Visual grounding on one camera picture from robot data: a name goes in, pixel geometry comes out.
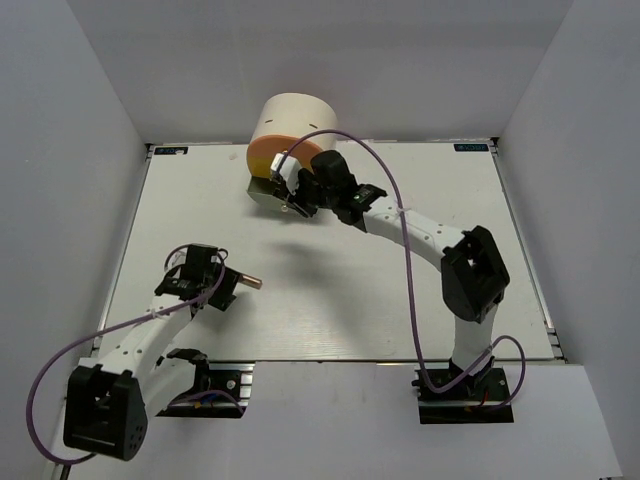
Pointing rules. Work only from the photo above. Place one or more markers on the rose gold lipstick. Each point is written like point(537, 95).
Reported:
point(250, 281)

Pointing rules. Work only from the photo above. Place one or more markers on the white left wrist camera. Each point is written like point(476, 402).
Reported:
point(175, 259)

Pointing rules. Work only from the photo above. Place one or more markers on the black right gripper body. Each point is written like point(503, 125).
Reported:
point(310, 198)

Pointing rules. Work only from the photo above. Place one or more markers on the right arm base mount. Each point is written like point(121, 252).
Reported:
point(461, 405)

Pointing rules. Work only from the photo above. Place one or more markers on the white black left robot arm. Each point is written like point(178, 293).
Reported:
point(109, 405)

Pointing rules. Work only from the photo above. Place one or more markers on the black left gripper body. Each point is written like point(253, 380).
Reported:
point(225, 289)

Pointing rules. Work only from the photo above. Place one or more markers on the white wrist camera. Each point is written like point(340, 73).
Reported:
point(284, 171)
point(175, 259)

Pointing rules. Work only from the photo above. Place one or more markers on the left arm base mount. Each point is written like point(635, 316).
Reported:
point(217, 389)

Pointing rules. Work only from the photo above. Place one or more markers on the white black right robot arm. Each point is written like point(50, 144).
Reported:
point(473, 274)

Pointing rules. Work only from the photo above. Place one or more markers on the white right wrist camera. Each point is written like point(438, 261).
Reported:
point(284, 171)

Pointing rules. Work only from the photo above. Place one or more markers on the cream round drawer organizer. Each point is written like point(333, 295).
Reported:
point(284, 119)

